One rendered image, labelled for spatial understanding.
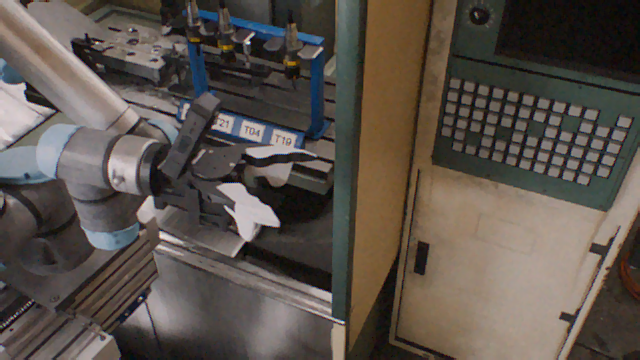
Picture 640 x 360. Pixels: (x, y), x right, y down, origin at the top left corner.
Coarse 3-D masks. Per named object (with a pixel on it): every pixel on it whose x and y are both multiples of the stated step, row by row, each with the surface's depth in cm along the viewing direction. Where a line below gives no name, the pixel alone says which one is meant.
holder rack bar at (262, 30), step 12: (204, 12) 185; (204, 24) 184; (240, 24) 179; (252, 24) 179; (264, 24) 179; (252, 36) 179; (264, 36) 177; (276, 36) 176; (300, 36) 174; (312, 36) 174
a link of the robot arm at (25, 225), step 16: (0, 192) 98; (0, 208) 95; (16, 208) 101; (0, 224) 96; (16, 224) 100; (32, 224) 103; (0, 240) 97; (16, 240) 100; (0, 256) 97; (0, 272) 100
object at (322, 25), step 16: (160, 0) 265; (272, 0) 239; (288, 0) 236; (304, 0) 238; (320, 0) 254; (160, 16) 269; (176, 16) 264; (272, 16) 244; (304, 16) 243; (320, 16) 258; (304, 32) 247; (320, 32) 263; (240, 48) 259; (256, 48) 256; (304, 64) 256
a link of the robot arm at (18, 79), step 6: (0, 60) 137; (0, 66) 136; (6, 66) 137; (0, 72) 137; (6, 72) 138; (12, 72) 138; (0, 78) 138; (6, 78) 138; (12, 78) 139; (18, 78) 140; (24, 78) 141; (12, 84) 140; (18, 84) 141
